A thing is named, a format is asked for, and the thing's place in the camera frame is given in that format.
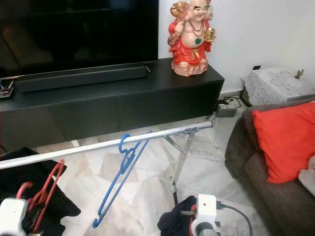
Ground red laughing Buddha statue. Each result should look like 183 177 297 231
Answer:
168 0 217 77

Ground side table with lace cloth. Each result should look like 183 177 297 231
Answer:
241 66 315 106

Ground black flat screen television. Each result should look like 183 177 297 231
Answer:
0 0 159 78

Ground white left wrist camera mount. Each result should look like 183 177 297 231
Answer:
0 198 29 236

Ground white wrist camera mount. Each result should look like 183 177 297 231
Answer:
196 194 218 232
0 198 29 236

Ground red square cushion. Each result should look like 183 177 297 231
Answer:
252 101 315 184

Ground grey plush pillow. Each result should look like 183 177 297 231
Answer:
299 156 315 197

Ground blue plastic clothes hanger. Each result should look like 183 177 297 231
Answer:
93 131 153 229

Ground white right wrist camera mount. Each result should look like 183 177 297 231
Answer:
196 194 218 232

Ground dark brown fabric sofa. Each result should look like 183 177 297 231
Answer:
225 98 315 236

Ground black soundbar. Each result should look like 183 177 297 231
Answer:
14 65 151 92

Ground navy shorts with red trim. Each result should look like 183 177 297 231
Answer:
157 195 197 236

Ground black low television console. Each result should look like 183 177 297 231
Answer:
0 58 225 153

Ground red plastic clothes hanger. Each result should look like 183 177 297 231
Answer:
17 159 65 234

